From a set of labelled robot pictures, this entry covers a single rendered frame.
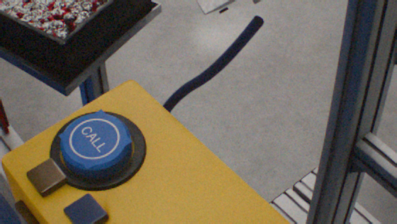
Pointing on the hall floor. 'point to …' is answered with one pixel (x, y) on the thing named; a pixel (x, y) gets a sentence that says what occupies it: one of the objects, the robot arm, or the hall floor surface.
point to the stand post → (354, 105)
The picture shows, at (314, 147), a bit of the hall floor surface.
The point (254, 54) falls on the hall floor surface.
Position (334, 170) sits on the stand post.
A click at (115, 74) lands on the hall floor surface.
